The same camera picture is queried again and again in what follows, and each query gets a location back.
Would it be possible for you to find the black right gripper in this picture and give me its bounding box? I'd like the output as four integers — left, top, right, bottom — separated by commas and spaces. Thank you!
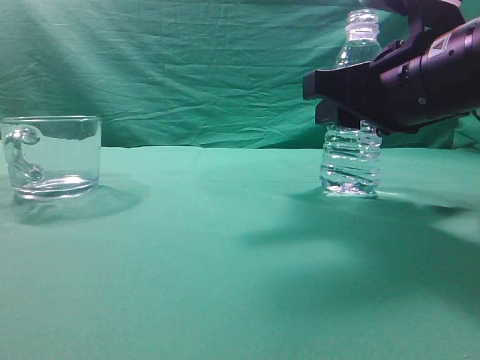
303, 29, 473, 137

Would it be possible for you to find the clear plastic water bottle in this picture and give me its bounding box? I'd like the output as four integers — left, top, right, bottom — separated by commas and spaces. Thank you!
319, 8, 382, 197

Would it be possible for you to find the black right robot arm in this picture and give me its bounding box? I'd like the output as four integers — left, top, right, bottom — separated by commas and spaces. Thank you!
303, 1, 479, 136

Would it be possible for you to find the green backdrop cloth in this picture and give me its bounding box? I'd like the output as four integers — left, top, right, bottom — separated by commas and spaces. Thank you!
0, 0, 480, 150

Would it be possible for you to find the green tablecloth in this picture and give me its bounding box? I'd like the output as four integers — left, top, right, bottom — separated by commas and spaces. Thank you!
1, 147, 479, 359

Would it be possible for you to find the clear glass mug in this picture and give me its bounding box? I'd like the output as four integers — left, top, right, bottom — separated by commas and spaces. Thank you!
1, 115, 102, 200

